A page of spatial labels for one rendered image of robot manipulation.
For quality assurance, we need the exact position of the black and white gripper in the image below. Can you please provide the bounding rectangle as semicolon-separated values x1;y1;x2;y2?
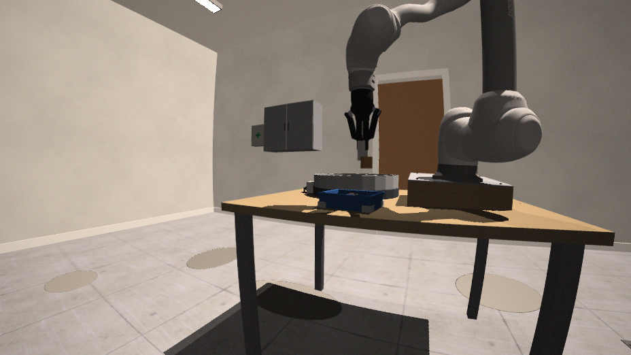
344;88;381;160

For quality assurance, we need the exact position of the blue plastic crate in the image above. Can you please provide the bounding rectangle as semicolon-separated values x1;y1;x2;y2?
318;189;385;213

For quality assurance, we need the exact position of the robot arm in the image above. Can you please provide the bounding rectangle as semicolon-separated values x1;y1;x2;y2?
346;0;542;182

